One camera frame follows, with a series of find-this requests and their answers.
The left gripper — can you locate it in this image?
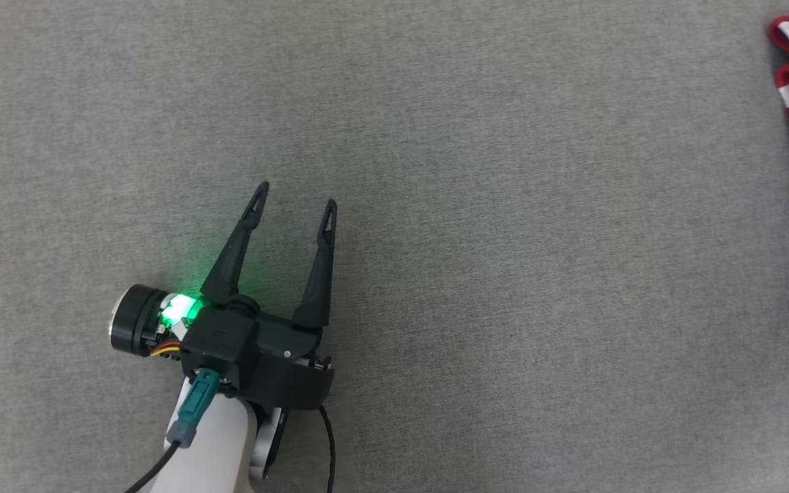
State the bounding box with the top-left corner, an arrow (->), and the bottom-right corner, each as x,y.
110,181 -> 339,412

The teal cable connector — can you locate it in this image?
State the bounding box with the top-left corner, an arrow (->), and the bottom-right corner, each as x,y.
165,368 -> 221,450

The thin black cable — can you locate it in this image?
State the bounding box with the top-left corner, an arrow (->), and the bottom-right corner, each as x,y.
124,442 -> 183,493
318,404 -> 338,493

